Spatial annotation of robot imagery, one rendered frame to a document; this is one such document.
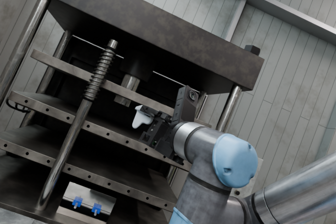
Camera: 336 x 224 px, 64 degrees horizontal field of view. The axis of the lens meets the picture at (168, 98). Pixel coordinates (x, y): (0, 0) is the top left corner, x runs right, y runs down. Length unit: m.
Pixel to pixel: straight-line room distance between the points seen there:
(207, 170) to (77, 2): 1.25
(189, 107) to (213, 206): 0.23
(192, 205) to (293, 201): 0.16
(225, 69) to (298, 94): 2.55
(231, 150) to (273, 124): 3.43
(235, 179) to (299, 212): 0.12
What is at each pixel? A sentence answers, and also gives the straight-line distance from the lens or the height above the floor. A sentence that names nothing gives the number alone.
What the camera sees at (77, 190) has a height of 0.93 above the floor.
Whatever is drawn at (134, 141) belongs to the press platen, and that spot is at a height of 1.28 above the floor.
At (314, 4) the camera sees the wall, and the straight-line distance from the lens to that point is 4.41.
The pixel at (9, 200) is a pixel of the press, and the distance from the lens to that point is 1.65.
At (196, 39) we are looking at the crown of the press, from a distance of 1.53.
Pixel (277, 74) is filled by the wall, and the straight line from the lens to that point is 3.90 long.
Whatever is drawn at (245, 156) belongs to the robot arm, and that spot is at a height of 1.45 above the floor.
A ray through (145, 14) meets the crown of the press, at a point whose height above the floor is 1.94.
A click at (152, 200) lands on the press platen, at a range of 1.64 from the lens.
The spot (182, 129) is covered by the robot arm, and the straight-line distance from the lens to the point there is 0.51.
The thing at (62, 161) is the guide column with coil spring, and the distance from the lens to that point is 1.55.
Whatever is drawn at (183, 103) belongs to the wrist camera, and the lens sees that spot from 0.59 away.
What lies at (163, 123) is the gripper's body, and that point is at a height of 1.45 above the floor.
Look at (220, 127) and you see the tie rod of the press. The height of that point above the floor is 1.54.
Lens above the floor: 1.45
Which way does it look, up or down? 5 degrees up
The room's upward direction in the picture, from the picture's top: 23 degrees clockwise
